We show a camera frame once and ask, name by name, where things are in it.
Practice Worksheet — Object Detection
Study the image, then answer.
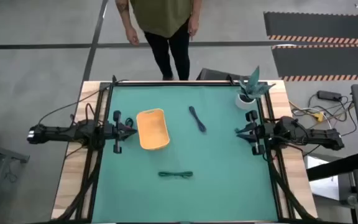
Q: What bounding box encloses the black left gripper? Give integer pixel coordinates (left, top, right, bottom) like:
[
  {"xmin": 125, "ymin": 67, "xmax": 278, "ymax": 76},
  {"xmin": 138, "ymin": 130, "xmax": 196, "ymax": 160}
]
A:
[{"xmin": 104, "ymin": 110, "xmax": 138, "ymax": 155}]

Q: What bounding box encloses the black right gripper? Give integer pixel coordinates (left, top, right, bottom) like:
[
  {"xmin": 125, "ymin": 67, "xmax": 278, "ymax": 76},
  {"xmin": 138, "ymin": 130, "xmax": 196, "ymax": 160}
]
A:
[{"xmin": 235, "ymin": 110, "xmax": 275, "ymax": 156}]

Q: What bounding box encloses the green braided USB cable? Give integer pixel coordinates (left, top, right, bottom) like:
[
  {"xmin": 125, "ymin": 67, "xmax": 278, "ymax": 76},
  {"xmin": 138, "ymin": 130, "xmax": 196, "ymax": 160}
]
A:
[{"xmin": 158, "ymin": 170, "xmax": 194, "ymax": 179}]

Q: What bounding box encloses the yellow plastic basket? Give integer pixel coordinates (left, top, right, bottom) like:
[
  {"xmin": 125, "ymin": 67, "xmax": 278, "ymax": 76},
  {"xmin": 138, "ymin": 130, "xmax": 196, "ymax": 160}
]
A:
[{"xmin": 135, "ymin": 108, "xmax": 171, "ymax": 151}]

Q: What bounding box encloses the white plant pot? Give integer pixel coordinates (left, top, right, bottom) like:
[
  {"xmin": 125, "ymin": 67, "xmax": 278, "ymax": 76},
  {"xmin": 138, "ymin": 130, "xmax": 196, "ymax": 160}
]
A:
[{"xmin": 235, "ymin": 93, "xmax": 257, "ymax": 111}]

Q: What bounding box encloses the green artificial plant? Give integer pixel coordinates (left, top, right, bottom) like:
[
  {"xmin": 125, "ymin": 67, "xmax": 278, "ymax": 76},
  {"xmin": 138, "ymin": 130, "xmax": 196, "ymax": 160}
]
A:
[{"xmin": 236, "ymin": 65, "xmax": 276, "ymax": 102}]

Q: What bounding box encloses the wooden table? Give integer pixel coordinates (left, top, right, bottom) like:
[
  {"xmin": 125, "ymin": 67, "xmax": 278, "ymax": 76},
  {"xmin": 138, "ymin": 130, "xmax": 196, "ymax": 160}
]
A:
[{"xmin": 50, "ymin": 80, "xmax": 318, "ymax": 220}]

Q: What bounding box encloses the green table mat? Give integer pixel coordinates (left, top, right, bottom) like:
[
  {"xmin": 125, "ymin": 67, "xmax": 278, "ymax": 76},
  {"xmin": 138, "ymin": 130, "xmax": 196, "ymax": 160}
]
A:
[{"xmin": 91, "ymin": 85, "xmax": 279, "ymax": 223}]

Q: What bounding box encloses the black panel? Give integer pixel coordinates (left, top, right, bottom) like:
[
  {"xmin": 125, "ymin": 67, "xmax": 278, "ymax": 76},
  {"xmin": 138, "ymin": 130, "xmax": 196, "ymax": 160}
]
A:
[{"xmin": 196, "ymin": 67, "xmax": 250, "ymax": 82}]

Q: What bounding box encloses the black power adapter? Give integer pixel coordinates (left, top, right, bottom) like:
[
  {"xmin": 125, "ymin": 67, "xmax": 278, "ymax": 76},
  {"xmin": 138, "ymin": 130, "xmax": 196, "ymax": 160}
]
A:
[{"xmin": 317, "ymin": 90, "xmax": 343, "ymax": 102}]

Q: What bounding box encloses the white sheet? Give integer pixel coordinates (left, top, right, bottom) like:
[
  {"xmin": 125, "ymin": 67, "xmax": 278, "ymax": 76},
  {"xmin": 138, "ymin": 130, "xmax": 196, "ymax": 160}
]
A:
[{"xmin": 306, "ymin": 155, "xmax": 341, "ymax": 200}]

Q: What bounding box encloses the black bar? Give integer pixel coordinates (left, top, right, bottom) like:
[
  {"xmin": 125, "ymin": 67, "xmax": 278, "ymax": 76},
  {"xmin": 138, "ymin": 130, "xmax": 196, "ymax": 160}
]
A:
[{"xmin": 306, "ymin": 152, "xmax": 358, "ymax": 182}]

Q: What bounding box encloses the black mat with hazard stripes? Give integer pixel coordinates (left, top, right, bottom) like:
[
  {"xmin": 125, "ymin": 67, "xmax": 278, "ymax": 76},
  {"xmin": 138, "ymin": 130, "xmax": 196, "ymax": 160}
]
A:
[
  {"xmin": 271, "ymin": 45, "xmax": 358, "ymax": 82},
  {"xmin": 263, "ymin": 11, "xmax": 358, "ymax": 46}
]

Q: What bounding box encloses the person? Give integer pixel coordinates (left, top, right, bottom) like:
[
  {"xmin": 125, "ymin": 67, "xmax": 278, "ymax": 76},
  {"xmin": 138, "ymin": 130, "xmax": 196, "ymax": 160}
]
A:
[{"xmin": 115, "ymin": 0, "xmax": 203, "ymax": 82}]

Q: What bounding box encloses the thin black cable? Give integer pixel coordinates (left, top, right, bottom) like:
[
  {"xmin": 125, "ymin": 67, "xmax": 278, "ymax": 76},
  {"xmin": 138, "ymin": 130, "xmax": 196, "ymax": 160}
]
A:
[{"xmin": 37, "ymin": 78, "xmax": 129, "ymax": 125}]

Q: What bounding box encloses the black cable bundle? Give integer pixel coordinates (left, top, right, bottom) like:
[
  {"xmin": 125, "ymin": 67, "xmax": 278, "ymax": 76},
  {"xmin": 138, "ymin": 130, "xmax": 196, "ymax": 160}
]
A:
[
  {"xmin": 265, "ymin": 149, "xmax": 312, "ymax": 222},
  {"xmin": 54, "ymin": 154, "xmax": 103, "ymax": 222}
]

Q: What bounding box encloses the black aluminium table frame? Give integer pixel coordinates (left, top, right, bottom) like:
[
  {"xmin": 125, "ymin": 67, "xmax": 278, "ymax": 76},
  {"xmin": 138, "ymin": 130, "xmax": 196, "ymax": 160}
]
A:
[{"xmin": 75, "ymin": 80, "xmax": 295, "ymax": 223}]

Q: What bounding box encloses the tangle of floor cables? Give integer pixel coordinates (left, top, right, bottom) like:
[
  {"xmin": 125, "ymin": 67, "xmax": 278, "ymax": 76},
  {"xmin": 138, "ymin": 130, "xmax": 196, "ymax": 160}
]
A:
[{"xmin": 289, "ymin": 93, "xmax": 357, "ymax": 138}]

